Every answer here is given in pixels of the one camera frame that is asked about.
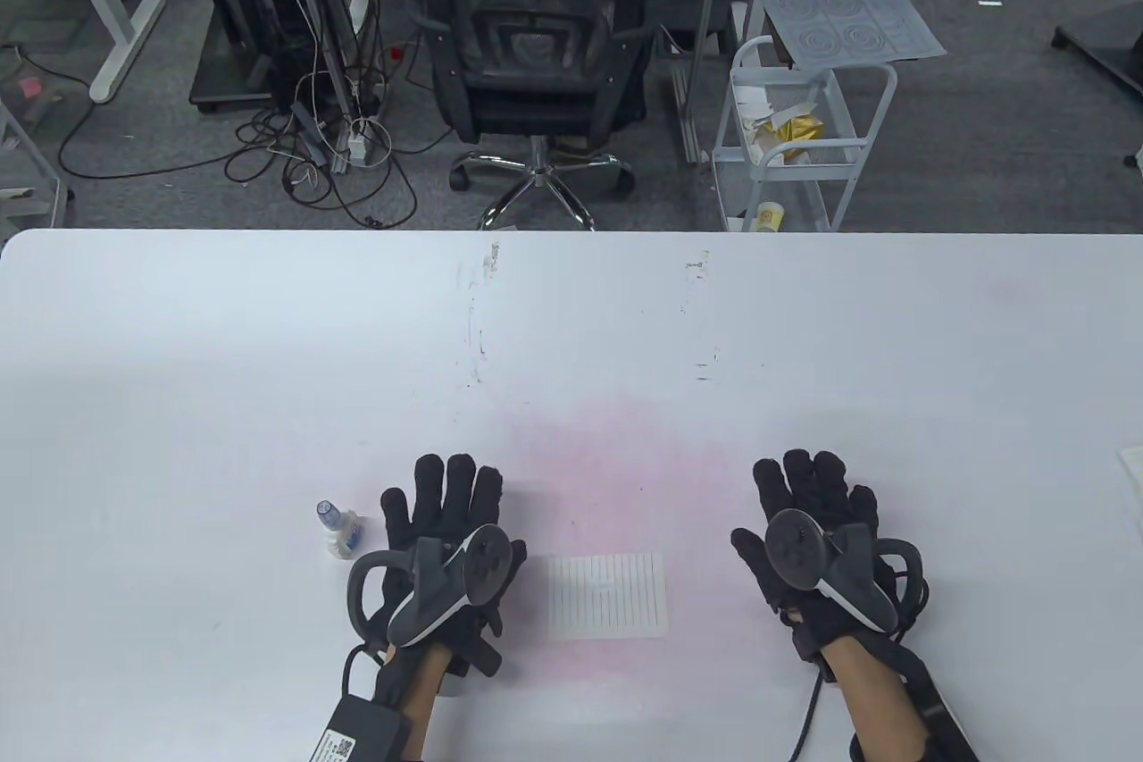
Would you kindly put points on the person's right hand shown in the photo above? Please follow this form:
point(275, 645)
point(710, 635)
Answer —
point(817, 489)

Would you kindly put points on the person's left hand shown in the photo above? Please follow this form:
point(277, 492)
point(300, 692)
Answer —
point(446, 503)

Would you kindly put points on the white correction fluid bottle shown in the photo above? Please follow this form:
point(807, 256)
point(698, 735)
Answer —
point(344, 540)

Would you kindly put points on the lined paper with black text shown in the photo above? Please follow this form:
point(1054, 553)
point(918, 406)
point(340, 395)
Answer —
point(607, 597)

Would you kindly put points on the person's left forearm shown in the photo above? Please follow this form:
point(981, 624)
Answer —
point(424, 695)

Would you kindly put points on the person's right forearm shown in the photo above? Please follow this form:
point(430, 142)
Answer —
point(880, 699)

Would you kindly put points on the grey tracking controller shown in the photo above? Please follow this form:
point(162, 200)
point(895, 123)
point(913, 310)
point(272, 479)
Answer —
point(795, 548)
point(487, 565)

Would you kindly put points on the paper cup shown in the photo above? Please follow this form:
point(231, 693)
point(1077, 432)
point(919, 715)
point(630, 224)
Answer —
point(771, 217)

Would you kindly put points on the white rolling cart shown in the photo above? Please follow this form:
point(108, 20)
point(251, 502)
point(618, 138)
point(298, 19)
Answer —
point(857, 146)

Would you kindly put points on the yellow snack packet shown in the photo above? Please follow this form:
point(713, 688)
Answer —
point(799, 128)

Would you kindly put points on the white power strip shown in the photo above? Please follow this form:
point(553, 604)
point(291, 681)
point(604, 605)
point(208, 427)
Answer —
point(357, 141)

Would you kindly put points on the white paper scraps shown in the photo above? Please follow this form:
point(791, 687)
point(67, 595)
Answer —
point(755, 96)

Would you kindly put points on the black office chair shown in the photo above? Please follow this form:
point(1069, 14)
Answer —
point(536, 74)

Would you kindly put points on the black flat trolley base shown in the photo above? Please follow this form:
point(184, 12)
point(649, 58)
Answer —
point(219, 79)

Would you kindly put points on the grey metal rack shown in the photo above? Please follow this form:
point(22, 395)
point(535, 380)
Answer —
point(64, 208)

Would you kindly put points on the sheet printed with circles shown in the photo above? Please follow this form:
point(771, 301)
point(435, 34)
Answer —
point(839, 3)

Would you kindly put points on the aluminium pole stand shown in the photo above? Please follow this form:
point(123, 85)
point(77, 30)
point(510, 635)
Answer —
point(708, 12)

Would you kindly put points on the black floor box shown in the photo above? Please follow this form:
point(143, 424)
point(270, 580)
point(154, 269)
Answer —
point(688, 16)

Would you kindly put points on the black stand base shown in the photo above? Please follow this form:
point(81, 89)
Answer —
point(1107, 38)

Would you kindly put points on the small pink item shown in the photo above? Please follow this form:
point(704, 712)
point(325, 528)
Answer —
point(31, 87)

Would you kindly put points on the black desk with white leg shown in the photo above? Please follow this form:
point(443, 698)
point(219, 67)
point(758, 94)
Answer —
point(116, 12)

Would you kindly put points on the black wrist camera white label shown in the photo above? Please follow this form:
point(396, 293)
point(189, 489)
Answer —
point(357, 731)

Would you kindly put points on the aluminium frame rails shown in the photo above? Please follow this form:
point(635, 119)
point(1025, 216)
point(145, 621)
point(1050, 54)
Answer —
point(335, 119)

